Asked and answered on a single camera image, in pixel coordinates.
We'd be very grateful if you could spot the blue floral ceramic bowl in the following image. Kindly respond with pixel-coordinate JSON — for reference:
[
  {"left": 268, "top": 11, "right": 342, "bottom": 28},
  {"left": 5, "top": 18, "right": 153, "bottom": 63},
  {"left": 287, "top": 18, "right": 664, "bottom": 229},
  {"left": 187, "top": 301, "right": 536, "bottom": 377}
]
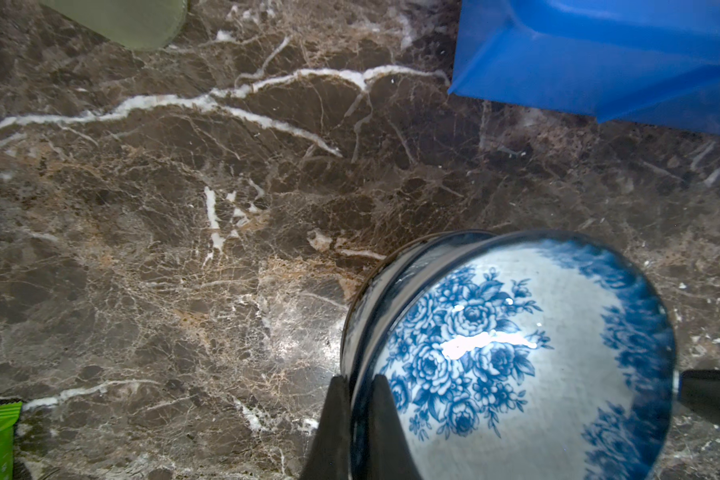
[{"left": 350, "top": 231, "right": 676, "bottom": 479}]

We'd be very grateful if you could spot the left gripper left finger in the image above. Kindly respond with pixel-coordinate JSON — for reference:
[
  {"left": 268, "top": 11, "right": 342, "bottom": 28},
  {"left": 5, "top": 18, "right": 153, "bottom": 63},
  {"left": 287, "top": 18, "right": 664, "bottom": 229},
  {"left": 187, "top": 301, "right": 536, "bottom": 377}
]
[{"left": 299, "top": 375, "right": 351, "bottom": 480}]

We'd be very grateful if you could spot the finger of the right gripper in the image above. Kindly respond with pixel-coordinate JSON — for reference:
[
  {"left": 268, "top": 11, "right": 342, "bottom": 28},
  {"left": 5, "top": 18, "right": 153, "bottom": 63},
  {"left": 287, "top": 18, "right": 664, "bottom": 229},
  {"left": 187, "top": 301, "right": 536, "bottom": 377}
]
[{"left": 677, "top": 370, "right": 720, "bottom": 427}]

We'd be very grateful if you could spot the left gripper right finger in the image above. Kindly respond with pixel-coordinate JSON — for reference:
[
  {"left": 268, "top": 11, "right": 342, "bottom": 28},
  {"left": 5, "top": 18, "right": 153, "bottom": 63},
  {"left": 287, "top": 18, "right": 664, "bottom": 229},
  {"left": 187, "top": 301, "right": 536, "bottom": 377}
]
[{"left": 365, "top": 375, "right": 422, "bottom": 480}]

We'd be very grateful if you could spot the blue plastic bin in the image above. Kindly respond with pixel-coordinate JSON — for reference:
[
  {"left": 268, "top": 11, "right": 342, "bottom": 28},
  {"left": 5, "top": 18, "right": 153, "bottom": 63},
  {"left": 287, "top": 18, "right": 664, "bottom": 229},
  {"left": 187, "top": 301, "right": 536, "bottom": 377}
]
[{"left": 450, "top": 1, "right": 720, "bottom": 135}]

